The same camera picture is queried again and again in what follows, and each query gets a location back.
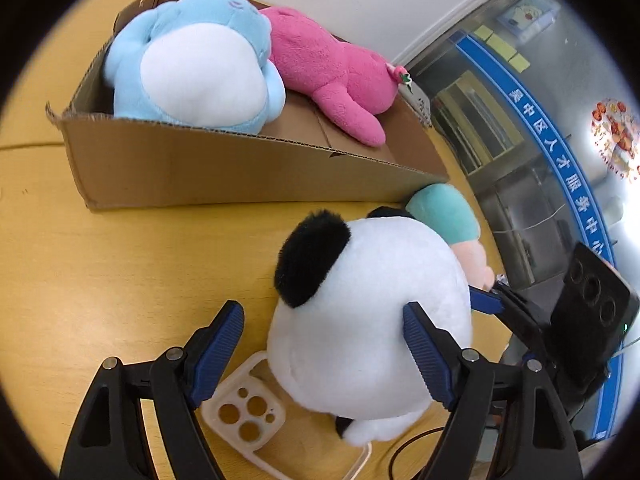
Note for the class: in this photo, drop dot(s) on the wooden desktop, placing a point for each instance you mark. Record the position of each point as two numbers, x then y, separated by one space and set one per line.
125 260

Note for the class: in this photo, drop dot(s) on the yellow sticky notes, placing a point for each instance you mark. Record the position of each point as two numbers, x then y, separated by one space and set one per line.
502 47

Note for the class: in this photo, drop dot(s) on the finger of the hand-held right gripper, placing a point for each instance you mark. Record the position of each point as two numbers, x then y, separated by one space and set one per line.
486 301

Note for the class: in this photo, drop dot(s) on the teal and pink plush toy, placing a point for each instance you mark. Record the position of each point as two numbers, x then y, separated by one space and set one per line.
445 210

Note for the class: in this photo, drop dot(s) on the blue and white plush toy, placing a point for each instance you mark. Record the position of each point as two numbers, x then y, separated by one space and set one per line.
200 70

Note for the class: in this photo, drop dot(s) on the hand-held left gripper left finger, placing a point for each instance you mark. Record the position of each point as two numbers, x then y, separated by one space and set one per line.
220 345

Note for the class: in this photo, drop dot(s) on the cartoon wall poster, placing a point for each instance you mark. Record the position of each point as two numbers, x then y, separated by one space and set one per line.
527 16

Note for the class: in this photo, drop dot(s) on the brown cardboard box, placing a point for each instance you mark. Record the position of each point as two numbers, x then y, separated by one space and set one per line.
210 170

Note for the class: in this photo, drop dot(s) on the clear phone case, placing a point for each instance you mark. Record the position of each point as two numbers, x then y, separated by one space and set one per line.
260 425

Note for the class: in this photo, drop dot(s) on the red festive window sticker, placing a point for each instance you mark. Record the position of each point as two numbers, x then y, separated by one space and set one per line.
617 135

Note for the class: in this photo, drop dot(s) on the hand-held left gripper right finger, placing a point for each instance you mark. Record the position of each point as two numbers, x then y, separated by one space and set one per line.
425 352

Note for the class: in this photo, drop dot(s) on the white panda plush toy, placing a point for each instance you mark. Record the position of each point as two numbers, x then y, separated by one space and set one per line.
370 320

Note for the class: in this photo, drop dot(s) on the blue window banner strip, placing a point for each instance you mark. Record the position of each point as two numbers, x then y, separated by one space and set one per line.
550 145

